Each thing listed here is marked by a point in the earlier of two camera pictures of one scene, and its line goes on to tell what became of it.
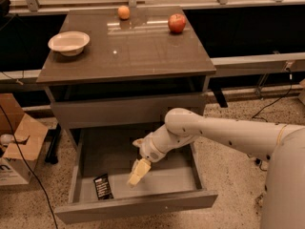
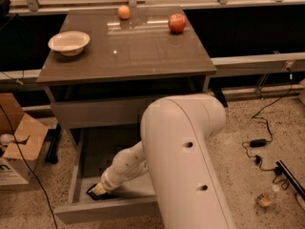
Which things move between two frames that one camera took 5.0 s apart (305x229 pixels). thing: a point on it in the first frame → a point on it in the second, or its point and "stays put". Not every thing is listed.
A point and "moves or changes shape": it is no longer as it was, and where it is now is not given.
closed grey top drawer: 123,112 stays put
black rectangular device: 103,187 moves or changes shape
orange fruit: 123,12 stays put
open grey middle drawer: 174,181 stays put
